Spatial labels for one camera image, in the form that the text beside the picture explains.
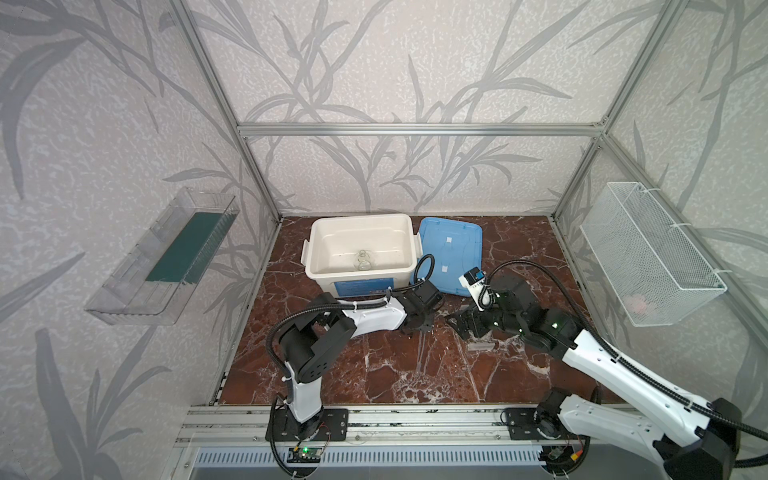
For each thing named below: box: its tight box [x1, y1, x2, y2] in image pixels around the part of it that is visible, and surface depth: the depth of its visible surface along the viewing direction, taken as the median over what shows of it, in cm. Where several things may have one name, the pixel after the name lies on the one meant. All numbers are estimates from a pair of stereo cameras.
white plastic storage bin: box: [300, 213, 423, 299], surface depth 99 cm
